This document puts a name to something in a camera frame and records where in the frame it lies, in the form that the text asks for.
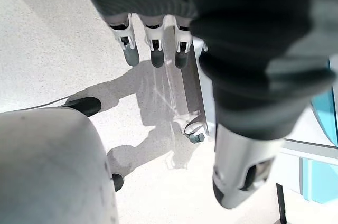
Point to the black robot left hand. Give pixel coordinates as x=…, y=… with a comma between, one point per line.
x=251, y=49

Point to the cart caster wheel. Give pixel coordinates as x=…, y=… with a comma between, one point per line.
x=195, y=135

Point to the silver robot left leg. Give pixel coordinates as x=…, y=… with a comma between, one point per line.
x=47, y=160

